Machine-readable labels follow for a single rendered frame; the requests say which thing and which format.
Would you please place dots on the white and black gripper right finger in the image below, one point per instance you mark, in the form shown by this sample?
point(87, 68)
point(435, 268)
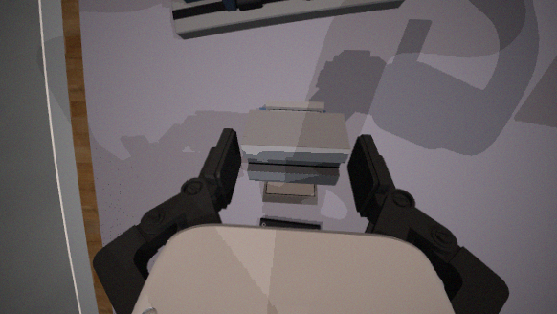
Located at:
point(471, 286)

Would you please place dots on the grey rectangular block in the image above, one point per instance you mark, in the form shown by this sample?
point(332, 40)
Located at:
point(295, 147)

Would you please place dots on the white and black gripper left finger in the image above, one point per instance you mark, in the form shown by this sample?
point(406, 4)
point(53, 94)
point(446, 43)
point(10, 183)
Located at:
point(121, 265)

